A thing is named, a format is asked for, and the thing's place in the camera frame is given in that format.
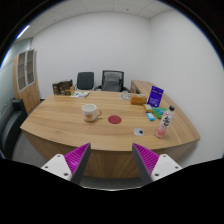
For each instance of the purple standing card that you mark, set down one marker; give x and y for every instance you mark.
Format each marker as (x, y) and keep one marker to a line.
(155, 96)

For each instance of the small dark brown box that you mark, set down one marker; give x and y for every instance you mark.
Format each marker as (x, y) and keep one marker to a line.
(55, 88)

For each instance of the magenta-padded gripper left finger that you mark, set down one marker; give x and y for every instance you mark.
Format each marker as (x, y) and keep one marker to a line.
(76, 160)

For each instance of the green packet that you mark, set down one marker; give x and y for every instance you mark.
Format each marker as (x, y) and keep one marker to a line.
(160, 112)

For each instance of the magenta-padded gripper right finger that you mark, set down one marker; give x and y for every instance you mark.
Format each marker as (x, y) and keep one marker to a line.
(147, 160)

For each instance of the small yellow packet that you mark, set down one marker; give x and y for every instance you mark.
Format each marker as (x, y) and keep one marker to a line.
(148, 107)

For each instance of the black office chair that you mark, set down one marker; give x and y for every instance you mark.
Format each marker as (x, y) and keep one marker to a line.
(85, 80)

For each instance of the wooden glass-door cabinet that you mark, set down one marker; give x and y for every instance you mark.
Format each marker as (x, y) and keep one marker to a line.
(28, 90)

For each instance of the green and white leaflet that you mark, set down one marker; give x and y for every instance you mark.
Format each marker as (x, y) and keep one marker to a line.
(80, 94)

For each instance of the wooden side desk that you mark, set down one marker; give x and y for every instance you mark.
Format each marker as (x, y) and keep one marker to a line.
(141, 86)

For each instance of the small white round disc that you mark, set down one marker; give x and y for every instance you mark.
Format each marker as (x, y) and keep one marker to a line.
(138, 131)

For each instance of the long ceiling light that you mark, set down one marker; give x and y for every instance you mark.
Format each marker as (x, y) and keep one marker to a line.
(22, 32)

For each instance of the grey mesh office chair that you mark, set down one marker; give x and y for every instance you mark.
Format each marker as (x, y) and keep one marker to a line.
(111, 81)

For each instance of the flat round red coaster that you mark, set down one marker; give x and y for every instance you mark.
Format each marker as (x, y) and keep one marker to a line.
(114, 119)

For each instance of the black leather sofa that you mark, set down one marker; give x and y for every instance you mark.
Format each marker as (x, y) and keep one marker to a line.
(10, 126)

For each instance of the brown wooden box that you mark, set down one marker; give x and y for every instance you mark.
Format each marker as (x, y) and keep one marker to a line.
(138, 99)

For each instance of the small blue box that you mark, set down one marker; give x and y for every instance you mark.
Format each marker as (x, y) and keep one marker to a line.
(150, 116)

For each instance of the clear pink drink bottle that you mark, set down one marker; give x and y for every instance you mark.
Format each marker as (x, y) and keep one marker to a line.
(164, 125)

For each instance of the white ceramic mug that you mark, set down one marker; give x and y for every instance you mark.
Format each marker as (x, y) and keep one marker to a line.
(89, 112)

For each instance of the large dark brown box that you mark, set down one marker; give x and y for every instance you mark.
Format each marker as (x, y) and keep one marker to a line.
(65, 85)

